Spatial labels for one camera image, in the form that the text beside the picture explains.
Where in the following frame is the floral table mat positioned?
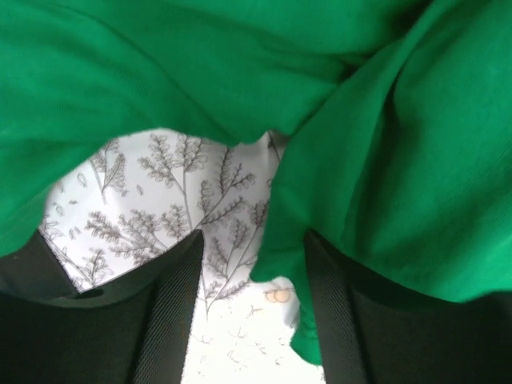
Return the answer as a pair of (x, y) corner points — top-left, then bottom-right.
(40, 130), (325, 383)

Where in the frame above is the green t shirt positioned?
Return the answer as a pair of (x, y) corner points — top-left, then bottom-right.
(1, 1), (511, 365)

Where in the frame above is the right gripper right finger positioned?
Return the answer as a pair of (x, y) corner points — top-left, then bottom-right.
(304, 231), (511, 384)

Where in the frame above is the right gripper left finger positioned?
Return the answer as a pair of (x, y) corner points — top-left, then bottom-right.
(1, 230), (204, 383)

